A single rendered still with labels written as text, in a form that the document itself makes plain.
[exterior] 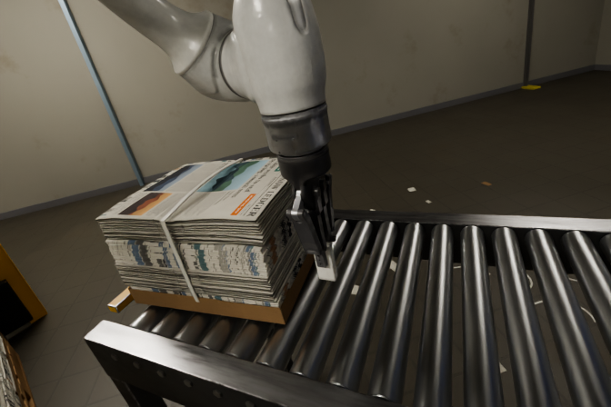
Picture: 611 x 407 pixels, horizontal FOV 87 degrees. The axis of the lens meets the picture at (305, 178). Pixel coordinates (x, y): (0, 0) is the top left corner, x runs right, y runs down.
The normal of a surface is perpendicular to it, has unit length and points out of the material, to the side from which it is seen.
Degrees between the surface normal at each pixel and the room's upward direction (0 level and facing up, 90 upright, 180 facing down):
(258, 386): 0
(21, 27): 90
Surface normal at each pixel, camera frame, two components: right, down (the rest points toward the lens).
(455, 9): 0.21, 0.36
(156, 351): -0.19, -0.90
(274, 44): -0.04, 0.34
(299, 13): 0.61, 0.04
